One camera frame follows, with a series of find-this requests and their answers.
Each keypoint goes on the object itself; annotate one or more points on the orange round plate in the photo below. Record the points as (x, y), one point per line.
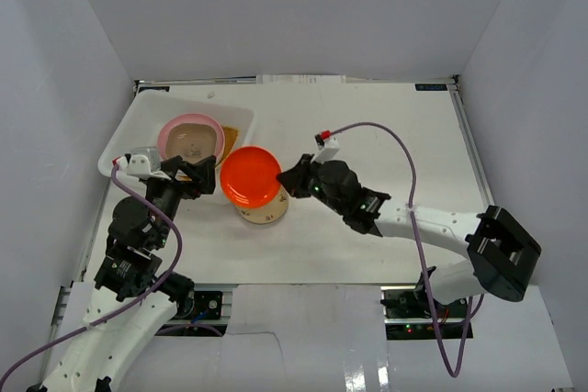
(248, 177)

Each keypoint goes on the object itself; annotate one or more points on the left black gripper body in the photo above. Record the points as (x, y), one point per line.
(182, 176)

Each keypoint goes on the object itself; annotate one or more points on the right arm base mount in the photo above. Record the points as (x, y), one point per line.
(407, 318)

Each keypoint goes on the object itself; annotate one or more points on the left dark table label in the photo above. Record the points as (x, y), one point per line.
(143, 88)

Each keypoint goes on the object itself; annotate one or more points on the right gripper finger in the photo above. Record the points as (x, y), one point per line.
(305, 161)
(295, 182)

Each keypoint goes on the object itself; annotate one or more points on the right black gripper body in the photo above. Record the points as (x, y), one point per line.
(318, 188)

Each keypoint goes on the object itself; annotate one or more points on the beige patterned small plate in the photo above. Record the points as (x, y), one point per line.
(270, 212)

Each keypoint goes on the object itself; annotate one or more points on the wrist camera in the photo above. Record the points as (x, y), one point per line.
(328, 147)
(143, 162)

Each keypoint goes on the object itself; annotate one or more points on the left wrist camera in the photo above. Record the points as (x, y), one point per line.
(143, 162)

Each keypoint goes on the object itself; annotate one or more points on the woven fan-shaped basket plate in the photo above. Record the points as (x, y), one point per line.
(230, 138)

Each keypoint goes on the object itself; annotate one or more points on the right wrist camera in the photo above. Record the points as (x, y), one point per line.
(328, 147)

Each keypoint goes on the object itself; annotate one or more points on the pink round plate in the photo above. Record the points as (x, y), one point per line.
(195, 118)

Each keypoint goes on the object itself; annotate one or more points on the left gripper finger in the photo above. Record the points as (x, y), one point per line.
(172, 166)
(202, 175)

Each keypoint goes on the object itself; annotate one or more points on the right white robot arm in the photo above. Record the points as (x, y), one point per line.
(498, 255)

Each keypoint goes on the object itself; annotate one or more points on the dark table label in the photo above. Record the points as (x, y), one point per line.
(143, 88)
(430, 87)

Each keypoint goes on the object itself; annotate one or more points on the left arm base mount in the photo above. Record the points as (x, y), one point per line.
(204, 318)

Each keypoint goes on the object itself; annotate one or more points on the white plastic bin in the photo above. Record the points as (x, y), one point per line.
(151, 110)

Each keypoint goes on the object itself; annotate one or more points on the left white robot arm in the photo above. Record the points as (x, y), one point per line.
(136, 289)

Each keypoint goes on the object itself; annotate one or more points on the brown square dish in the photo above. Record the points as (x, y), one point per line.
(193, 142)

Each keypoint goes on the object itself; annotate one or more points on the paper sheet at back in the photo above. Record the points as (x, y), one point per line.
(300, 79)

